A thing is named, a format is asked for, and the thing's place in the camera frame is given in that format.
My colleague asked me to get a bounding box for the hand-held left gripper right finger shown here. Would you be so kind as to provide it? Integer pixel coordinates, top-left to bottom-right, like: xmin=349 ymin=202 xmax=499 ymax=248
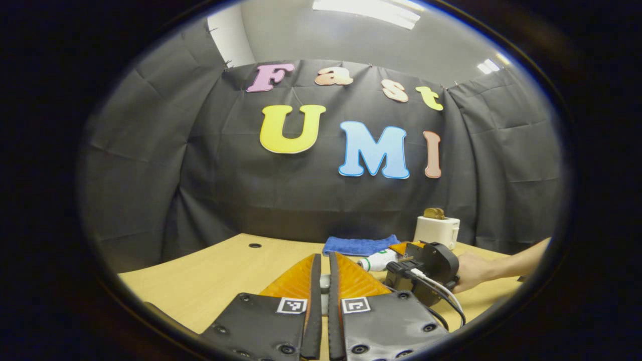
xmin=328 ymin=252 xmax=450 ymax=361

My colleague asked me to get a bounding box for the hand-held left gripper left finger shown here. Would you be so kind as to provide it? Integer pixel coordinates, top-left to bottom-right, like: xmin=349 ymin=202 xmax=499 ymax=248
xmin=198 ymin=253 xmax=322 ymax=361

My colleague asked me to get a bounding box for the white plastic water bottle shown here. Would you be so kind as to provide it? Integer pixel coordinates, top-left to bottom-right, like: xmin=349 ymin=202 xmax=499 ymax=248
xmin=357 ymin=249 xmax=402 ymax=272

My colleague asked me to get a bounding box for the white toaster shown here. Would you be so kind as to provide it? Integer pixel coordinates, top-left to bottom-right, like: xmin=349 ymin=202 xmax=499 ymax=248
xmin=413 ymin=216 xmax=460 ymax=250

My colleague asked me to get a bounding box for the blue towel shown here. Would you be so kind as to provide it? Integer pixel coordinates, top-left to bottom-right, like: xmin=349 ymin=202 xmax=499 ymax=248
xmin=323 ymin=234 xmax=401 ymax=257

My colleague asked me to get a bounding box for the black backdrop cloth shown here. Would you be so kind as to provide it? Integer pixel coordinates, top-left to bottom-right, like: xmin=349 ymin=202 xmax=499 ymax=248
xmin=80 ymin=60 xmax=565 ymax=274

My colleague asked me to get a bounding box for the long ceiling light panel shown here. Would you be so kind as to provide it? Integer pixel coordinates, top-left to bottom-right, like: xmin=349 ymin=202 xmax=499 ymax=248
xmin=312 ymin=0 xmax=421 ymax=30

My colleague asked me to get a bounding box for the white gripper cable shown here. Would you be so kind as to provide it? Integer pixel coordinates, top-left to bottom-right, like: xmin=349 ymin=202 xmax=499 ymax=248
xmin=409 ymin=268 xmax=467 ymax=327

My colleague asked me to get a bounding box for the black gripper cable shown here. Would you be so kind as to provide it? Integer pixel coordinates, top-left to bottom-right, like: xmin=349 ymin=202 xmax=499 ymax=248
xmin=426 ymin=305 xmax=450 ymax=332

